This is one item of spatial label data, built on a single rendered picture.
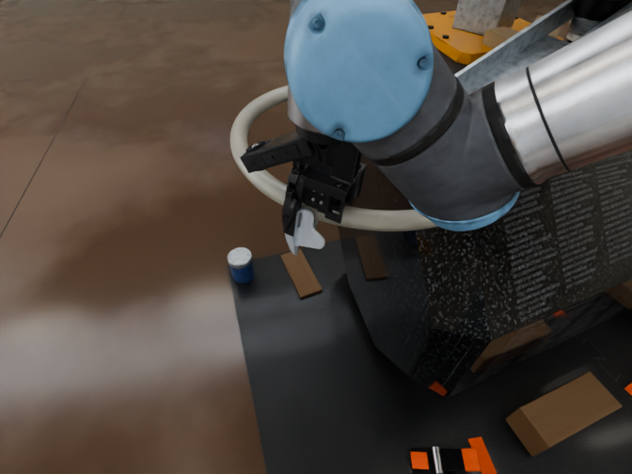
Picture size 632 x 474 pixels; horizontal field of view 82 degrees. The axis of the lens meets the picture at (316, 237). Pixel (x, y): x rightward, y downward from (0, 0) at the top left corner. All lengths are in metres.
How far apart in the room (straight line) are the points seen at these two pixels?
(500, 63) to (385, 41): 0.79
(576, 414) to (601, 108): 1.24
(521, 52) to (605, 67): 0.77
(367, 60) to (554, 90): 0.13
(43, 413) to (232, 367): 0.64
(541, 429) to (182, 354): 1.22
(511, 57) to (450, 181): 0.75
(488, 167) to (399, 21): 0.13
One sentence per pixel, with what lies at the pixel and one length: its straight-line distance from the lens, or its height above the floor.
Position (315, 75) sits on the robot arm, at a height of 1.22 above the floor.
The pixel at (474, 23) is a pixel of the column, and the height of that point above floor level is 0.82.
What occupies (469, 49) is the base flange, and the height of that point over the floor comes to 0.78.
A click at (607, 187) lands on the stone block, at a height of 0.78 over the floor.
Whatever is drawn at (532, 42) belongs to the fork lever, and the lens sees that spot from 1.09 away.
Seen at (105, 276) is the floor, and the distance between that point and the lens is 1.88.
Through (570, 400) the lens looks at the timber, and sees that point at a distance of 1.47.
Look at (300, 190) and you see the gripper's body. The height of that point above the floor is 1.01.
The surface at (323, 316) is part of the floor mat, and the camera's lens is 1.50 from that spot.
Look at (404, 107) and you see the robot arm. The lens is 0.25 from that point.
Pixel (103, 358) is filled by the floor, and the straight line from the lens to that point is 1.64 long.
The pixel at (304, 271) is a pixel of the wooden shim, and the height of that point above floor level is 0.03.
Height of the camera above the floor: 1.31
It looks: 47 degrees down
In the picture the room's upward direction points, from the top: straight up
